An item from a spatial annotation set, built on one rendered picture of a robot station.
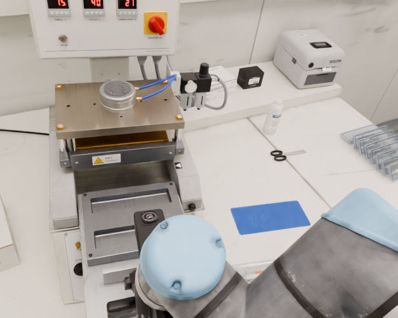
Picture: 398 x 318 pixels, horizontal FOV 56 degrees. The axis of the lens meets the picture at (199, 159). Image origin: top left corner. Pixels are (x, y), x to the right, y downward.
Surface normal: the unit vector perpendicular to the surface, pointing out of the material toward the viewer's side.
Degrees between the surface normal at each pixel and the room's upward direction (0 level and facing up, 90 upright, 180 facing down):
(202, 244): 20
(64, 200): 41
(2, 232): 2
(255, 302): 50
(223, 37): 90
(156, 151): 90
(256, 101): 0
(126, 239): 0
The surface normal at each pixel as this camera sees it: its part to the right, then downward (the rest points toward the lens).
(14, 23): 0.46, 0.64
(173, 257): 0.21, -0.45
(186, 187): 0.27, -0.11
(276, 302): -0.56, -0.34
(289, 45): -0.91, 0.12
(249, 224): 0.11, -0.73
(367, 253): -0.25, -0.24
